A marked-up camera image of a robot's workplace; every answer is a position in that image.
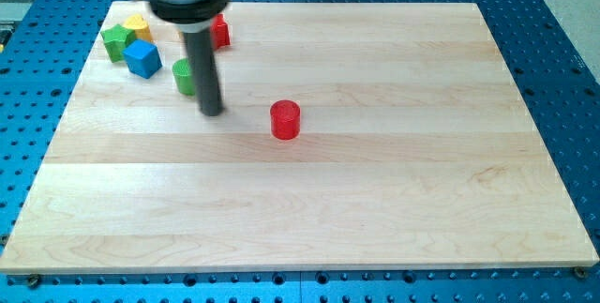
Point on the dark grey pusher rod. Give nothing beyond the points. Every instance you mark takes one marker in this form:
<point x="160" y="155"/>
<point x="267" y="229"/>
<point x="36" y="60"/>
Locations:
<point x="204" y="73"/>

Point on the blue cube block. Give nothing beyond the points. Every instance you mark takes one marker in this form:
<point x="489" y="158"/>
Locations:
<point x="142" y="58"/>

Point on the left board corner screw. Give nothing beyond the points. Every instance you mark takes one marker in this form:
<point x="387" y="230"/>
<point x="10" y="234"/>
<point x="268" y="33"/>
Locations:
<point x="33" y="281"/>

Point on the green star block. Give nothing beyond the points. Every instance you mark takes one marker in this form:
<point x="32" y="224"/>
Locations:
<point x="115" y="40"/>

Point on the board corner screw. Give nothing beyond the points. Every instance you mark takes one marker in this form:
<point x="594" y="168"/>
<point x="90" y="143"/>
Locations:
<point x="33" y="281"/>
<point x="580" y="273"/>

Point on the right board corner screw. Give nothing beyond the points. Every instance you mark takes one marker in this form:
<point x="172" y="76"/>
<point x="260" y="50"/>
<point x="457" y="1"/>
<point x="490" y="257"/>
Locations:
<point x="580" y="273"/>

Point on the red cylinder block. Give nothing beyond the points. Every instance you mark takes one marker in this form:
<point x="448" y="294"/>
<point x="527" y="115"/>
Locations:
<point x="285" y="118"/>

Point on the yellow heart block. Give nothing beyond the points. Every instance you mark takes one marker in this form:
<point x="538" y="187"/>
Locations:
<point x="140" y="26"/>

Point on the light wooden board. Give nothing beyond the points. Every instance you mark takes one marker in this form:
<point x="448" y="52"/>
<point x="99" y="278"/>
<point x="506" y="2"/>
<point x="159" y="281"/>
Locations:
<point x="416" y="150"/>

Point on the green cylinder block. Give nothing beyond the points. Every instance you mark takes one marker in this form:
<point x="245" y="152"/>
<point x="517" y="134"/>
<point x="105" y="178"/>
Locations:
<point x="182" y="75"/>

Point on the red block behind rod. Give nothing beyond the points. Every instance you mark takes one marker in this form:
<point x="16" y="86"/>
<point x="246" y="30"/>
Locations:
<point x="220" y="34"/>

